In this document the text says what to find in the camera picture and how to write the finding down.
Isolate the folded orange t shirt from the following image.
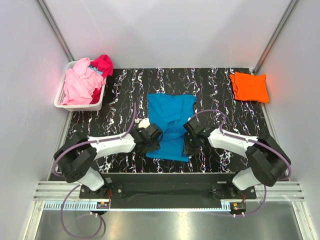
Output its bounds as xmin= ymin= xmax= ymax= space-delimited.
xmin=230 ymin=72 xmax=270 ymax=104

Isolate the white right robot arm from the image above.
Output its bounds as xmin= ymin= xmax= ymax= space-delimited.
xmin=183 ymin=118 xmax=292 ymax=199

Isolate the magenta t shirt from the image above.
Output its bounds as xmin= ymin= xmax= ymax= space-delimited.
xmin=90 ymin=54 xmax=114 ymax=105

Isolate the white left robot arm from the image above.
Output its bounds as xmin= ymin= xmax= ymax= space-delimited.
xmin=53 ymin=123 xmax=163 ymax=198

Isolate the blue t shirt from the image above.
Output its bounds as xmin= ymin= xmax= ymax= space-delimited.
xmin=146 ymin=93 xmax=197 ymax=162

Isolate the white plastic laundry basket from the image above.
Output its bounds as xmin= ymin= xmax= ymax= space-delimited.
xmin=53 ymin=58 xmax=107 ymax=112

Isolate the light blue garment in basket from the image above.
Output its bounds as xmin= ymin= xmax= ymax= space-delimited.
xmin=89 ymin=65 xmax=103 ymax=75

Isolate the light pink t shirt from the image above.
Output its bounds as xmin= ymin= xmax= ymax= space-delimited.
xmin=61 ymin=58 xmax=106 ymax=106

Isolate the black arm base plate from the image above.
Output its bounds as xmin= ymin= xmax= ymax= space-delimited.
xmin=79 ymin=173 xmax=257 ymax=211

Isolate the aluminium frame rail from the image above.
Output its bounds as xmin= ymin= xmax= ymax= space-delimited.
xmin=33 ymin=181 xmax=305 ymax=202

